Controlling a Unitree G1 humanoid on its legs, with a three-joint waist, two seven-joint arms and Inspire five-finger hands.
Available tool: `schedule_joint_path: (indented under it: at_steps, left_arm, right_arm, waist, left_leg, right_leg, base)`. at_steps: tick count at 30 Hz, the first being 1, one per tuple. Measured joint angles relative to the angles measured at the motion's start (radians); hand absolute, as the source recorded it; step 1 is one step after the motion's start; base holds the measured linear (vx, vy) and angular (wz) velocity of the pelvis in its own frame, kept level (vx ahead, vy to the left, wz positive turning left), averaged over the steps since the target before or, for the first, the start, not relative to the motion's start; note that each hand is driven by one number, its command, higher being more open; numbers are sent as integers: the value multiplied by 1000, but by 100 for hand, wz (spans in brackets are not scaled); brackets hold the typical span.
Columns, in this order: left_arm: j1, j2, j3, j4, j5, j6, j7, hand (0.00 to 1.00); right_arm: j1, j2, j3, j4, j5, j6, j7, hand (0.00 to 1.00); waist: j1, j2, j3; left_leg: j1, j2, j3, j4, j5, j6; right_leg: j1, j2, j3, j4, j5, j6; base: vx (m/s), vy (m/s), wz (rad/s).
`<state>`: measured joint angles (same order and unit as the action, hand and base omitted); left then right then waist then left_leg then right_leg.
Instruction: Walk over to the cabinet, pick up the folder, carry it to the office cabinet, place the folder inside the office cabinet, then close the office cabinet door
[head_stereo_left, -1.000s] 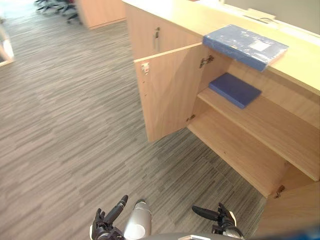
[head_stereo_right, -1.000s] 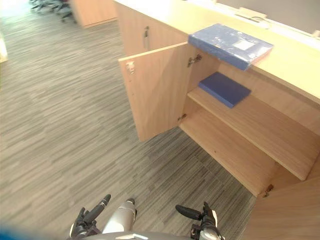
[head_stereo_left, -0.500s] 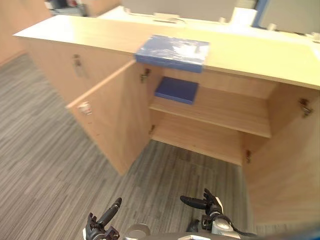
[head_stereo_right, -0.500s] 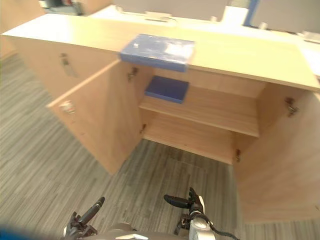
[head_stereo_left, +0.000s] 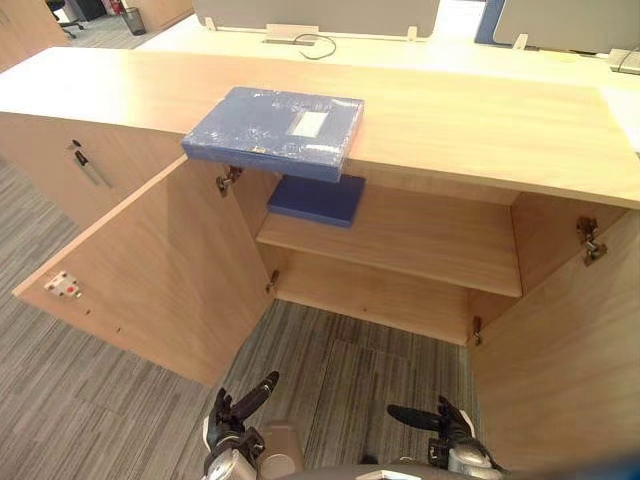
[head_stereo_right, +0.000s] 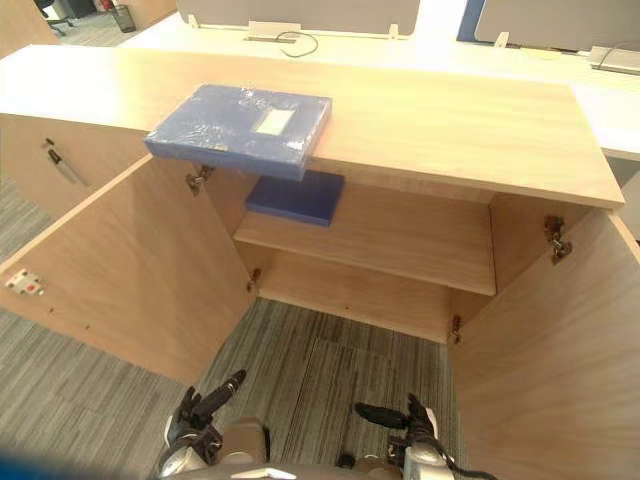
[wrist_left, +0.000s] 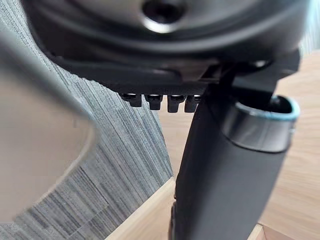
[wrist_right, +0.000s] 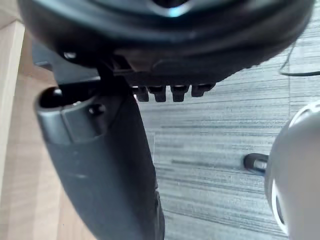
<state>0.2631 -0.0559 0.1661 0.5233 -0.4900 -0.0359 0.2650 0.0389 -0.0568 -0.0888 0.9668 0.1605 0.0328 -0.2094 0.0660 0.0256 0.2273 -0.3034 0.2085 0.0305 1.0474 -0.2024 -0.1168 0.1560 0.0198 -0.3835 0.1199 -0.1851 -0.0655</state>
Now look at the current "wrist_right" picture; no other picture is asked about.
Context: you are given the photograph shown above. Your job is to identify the thin black cable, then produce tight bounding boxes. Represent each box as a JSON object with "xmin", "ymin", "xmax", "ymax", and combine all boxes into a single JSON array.
[{"xmin": 279, "ymin": 44, "xmax": 320, "ymax": 77}]

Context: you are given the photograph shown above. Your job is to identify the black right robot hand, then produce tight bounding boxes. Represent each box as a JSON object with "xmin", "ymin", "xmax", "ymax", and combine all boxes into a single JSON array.
[{"xmin": 17, "ymin": 0, "xmax": 316, "ymax": 240}]

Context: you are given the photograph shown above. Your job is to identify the light wooden cabinet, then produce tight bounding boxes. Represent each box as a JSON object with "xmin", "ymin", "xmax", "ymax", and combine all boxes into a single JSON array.
[{"xmin": 0, "ymin": 0, "xmax": 103, "ymax": 240}]

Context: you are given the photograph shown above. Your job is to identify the dark robot foot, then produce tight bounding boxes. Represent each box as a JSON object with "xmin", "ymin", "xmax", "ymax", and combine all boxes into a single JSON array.
[{"xmin": 241, "ymin": 153, "xmax": 269, "ymax": 175}]

